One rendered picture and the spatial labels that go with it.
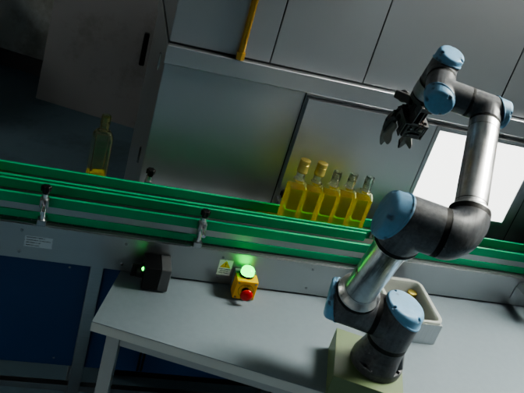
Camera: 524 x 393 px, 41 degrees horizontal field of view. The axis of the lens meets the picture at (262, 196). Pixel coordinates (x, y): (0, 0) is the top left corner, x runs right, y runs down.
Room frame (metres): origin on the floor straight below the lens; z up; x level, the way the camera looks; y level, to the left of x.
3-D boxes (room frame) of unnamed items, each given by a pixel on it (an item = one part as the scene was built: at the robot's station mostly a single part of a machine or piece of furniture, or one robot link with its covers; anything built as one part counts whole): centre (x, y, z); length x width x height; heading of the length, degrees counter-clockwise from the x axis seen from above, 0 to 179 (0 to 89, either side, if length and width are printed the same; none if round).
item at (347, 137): (2.30, -0.47, 1.15); 0.90 x 0.03 x 0.34; 108
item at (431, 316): (1.95, -0.56, 0.80); 0.22 x 0.17 x 0.09; 18
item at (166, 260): (1.73, 0.24, 0.79); 0.08 x 0.08 x 0.08; 18
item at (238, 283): (1.82, -0.03, 0.79); 0.07 x 0.07 x 0.07; 18
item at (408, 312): (1.59, -0.45, 0.99); 0.13 x 0.12 x 0.14; 90
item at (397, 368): (1.60, -0.45, 0.87); 0.15 x 0.15 x 0.10
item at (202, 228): (1.79, 0.14, 0.94); 0.07 x 0.04 x 0.13; 18
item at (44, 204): (1.65, 0.58, 0.94); 0.07 x 0.04 x 0.13; 18
